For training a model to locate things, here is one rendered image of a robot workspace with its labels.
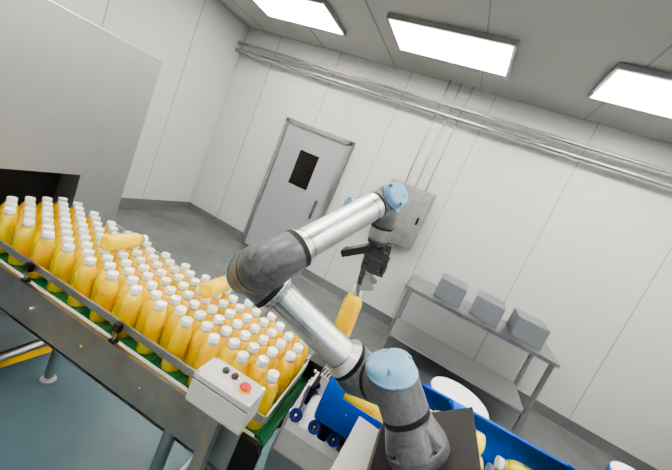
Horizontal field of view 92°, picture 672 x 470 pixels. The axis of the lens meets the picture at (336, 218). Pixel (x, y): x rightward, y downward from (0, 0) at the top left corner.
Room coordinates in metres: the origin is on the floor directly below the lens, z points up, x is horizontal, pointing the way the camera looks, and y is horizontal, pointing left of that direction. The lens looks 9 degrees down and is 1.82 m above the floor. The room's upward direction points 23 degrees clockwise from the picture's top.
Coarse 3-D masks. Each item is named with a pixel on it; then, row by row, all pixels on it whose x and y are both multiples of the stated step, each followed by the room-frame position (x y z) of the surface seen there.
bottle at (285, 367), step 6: (282, 360) 1.12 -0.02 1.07; (288, 360) 1.11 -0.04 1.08; (294, 360) 1.13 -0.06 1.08; (276, 366) 1.12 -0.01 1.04; (282, 366) 1.10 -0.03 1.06; (288, 366) 1.10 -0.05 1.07; (294, 366) 1.13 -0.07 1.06; (282, 372) 1.09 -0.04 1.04; (288, 372) 1.10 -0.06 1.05; (282, 378) 1.09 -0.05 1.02; (288, 378) 1.10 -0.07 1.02; (282, 384) 1.09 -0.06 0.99; (288, 384) 1.12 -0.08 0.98; (282, 390) 1.10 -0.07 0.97; (276, 396) 1.09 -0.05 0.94
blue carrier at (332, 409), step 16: (336, 384) 0.98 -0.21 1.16; (320, 400) 0.97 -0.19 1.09; (336, 400) 0.96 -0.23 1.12; (432, 400) 1.14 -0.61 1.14; (448, 400) 1.09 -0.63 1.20; (320, 416) 0.97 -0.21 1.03; (336, 416) 0.95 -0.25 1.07; (352, 416) 0.94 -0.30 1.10; (368, 416) 0.93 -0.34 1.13; (480, 416) 1.05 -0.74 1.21; (496, 432) 1.07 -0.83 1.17; (496, 448) 1.08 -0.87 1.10; (512, 448) 1.07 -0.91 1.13; (528, 448) 1.04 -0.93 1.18; (528, 464) 1.06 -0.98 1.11; (544, 464) 1.04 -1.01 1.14; (560, 464) 1.00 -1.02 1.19
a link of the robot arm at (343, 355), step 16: (240, 288) 0.71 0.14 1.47; (288, 288) 0.76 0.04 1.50; (256, 304) 0.73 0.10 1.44; (272, 304) 0.74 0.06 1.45; (288, 304) 0.75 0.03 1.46; (304, 304) 0.77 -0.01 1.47; (288, 320) 0.75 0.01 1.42; (304, 320) 0.75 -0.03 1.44; (320, 320) 0.78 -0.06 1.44; (304, 336) 0.76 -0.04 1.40; (320, 336) 0.76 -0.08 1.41; (336, 336) 0.78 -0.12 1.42; (320, 352) 0.77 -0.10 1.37; (336, 352) 0.77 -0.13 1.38; (352, 352) 0.79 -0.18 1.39; (368, 352) 0.82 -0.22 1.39; (336, 368) 0.78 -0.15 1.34; (352, 368) 0.76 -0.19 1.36; (352, 384) 0.77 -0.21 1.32
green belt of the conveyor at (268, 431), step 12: (84, 312) 1.16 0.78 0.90; (96, 324) 1.13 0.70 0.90; (108, 324) 1.15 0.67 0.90; (132, 348) 1.08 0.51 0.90; (156, 360) 1.08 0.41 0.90; (168, 372) 1.04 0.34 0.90; (180, 372) 1.07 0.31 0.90; (300, 384) 1.27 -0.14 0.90; (288, 396) 1.17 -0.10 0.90; (276, 408) 1.09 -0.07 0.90; (288, 408) 1.13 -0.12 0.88; (276, 420) 1.04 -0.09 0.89; (252, 432) 0.95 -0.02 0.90; (264, 432) 0.97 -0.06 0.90; (264, 444) 0.94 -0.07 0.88
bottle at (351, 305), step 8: (352, 296) 1.09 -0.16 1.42; (360, 296) 1.11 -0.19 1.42; (344, 304) 1.10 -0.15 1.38; (352, 304) 1.08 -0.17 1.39; (360, 304) 1.10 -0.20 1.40; (344, 312) 1.09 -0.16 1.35; (352, 312) 1.09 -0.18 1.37; (336, 320) 1.12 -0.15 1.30; (344, 320) 1.09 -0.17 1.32; (352, 320) 1.09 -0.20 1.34; (344, 328) 1.09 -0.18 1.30; (352, 328) 1.11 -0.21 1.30
